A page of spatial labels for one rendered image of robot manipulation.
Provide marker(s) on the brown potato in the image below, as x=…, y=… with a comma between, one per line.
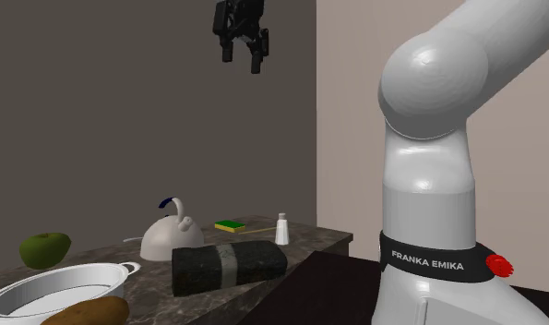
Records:
x=92, y=313

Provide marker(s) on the white salt shaker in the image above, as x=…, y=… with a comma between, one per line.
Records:
x=281, y=232

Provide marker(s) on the white cooking pot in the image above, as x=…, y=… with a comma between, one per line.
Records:
x=53, y=288

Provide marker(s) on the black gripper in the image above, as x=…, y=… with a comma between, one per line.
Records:
x=240, y=15

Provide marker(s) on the dark bread loaf grey band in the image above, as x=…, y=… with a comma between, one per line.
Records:
x=197, y=268

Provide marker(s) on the thin wooden stick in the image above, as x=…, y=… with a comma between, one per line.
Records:
x=258, y=230

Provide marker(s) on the green and yellow sponge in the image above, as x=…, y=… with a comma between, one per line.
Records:
x=229, y=225

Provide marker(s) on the green apple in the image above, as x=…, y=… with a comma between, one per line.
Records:
x=44, y=250

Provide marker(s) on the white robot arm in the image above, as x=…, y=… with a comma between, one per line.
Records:
x=429, y=189

